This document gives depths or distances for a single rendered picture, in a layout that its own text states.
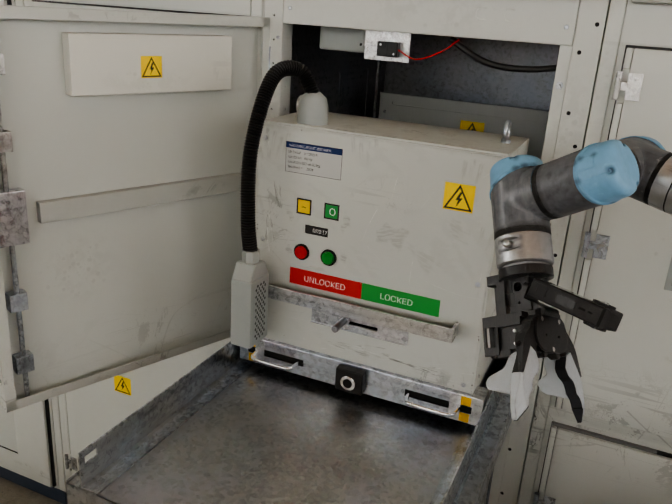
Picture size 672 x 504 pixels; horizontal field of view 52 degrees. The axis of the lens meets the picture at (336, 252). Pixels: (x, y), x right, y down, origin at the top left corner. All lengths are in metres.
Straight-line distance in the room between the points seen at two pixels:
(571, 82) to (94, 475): 1.09
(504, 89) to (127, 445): 1.49
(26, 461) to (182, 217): 1.29
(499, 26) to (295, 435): 0.86
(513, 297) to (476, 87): 1.34
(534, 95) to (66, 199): 1.39
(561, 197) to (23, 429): 1.99
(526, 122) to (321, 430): 1.08
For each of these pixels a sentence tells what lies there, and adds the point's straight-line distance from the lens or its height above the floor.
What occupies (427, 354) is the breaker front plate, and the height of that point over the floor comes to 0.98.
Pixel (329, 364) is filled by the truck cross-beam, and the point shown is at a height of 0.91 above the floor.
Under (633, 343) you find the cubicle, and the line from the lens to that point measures 1.47.
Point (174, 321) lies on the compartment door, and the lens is 1.62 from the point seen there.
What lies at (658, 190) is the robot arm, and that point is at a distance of 0.99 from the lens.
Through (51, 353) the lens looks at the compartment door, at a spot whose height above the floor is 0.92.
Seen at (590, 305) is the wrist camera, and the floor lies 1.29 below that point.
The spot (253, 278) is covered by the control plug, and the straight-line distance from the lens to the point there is 1.34.
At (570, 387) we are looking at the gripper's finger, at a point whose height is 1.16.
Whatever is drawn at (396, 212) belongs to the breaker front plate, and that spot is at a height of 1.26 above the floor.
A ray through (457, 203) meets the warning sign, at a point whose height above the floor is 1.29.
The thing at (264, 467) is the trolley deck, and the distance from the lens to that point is 1.26.
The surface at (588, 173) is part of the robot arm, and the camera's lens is 0.89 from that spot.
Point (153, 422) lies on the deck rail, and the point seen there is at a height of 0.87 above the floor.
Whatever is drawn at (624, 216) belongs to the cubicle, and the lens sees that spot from 1.39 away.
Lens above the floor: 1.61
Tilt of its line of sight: 20 degrees down
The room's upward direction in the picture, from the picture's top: 4 degrees clockwise
